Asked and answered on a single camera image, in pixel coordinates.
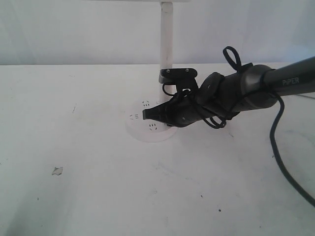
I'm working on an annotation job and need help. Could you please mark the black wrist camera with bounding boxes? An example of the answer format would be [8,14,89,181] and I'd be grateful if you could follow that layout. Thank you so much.
[159,68,198,92]

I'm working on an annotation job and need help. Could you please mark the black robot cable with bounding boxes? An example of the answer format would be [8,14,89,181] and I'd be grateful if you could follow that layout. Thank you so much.
[162,46,315,207]

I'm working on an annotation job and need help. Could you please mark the white desk lamp with sockets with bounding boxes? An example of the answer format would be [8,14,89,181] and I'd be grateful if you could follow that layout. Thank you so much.
[82,0,178,143]

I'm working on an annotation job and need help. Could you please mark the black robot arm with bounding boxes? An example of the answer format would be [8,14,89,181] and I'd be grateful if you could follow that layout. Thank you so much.
[143,58,315,128]

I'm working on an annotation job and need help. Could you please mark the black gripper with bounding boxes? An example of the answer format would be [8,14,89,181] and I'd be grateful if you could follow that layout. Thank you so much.
[142,95,216,128]

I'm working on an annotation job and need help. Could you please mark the small torn paper scrap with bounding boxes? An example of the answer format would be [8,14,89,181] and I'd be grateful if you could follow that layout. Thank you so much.
[52,167,63,176]

